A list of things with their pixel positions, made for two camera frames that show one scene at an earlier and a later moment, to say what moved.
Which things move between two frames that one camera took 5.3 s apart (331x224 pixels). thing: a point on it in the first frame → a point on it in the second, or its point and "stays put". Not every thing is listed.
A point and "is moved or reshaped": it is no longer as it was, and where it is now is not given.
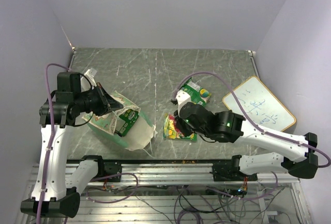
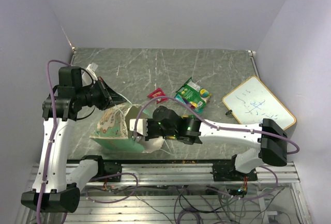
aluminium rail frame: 180,192 stays put
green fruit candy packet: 198,95 stays put
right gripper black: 180,124 → 149,135
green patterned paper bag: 139,136 is moved or reshaped
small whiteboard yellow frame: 261,104 stays put
